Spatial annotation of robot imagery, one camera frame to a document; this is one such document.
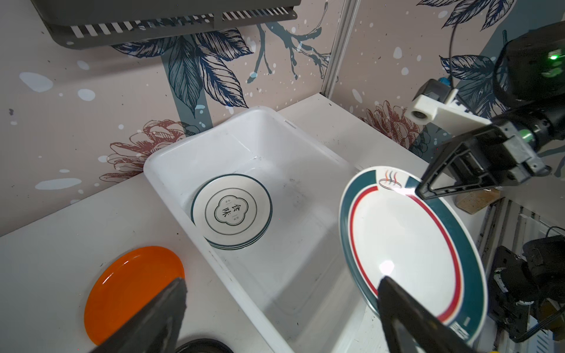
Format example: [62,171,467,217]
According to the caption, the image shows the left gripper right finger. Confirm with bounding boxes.
[378,277,473,352]

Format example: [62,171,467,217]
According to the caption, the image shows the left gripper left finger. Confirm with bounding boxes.
[94,278,187,353]

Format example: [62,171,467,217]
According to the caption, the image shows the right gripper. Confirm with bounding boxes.
[416,119,552,200]

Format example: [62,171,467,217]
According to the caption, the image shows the white plate green red rim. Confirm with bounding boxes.
[338,166,487,344]

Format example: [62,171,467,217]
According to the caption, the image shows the white plate black flower outline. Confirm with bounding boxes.
[190,174,273,246]

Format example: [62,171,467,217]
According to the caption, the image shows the green rim lettered plate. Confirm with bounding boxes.
[207,234,263,251]

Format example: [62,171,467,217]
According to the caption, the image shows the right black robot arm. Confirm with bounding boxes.
[408,22,564,199]

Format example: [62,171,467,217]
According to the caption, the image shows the white plastic bin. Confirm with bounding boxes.
[144,107,387,352]

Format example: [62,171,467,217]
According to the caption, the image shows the glass jar brown contents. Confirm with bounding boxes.
[456,188,501,215]

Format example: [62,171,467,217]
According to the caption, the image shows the orange plate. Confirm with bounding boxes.
[84,246,185,346]

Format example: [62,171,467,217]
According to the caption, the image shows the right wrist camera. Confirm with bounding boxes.
[405,79,491,136]

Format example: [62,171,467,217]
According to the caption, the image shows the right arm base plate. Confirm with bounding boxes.
[487,236,564,344]

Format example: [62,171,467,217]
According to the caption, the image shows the black hanging wall basket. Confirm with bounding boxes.
[32,0,301,50]

